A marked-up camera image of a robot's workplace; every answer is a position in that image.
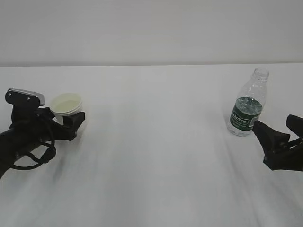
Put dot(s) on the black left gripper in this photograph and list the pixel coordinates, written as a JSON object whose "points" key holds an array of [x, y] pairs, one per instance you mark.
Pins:
{"points": [[50, 130]]}

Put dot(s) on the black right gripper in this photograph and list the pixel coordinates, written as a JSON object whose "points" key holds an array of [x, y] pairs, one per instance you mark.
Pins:
{"points": [[281, 154]]}

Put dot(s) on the white paper cup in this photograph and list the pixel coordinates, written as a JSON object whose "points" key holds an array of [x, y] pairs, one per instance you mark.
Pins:
{"points": [[66, 104]]}

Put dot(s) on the clear plastic water bottle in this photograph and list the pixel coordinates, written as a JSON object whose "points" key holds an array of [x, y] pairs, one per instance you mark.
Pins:
{"points": [[249, 104]]}

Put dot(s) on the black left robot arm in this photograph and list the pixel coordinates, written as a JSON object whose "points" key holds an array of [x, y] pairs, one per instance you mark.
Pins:
{"points": [[30, 140]]}

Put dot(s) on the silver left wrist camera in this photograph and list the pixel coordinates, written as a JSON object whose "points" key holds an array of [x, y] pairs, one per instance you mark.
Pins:
{"points": [[24, 103]]}

